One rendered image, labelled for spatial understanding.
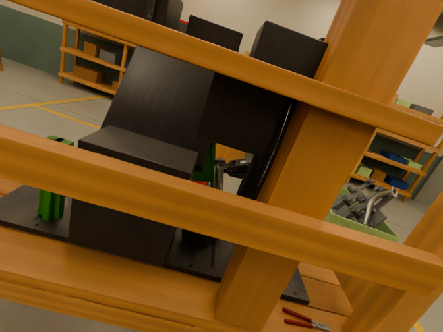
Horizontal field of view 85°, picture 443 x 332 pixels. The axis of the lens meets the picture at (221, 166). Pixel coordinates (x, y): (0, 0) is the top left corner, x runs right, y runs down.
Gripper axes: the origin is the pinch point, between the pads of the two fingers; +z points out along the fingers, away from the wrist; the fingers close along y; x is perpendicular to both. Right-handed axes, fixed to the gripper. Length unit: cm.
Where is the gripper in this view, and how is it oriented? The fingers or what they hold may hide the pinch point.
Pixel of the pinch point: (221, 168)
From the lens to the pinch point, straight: 89.3
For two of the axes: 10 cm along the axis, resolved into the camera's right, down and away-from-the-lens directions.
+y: 0.2, -4.1, -9.1
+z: -10.0, -0.6, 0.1
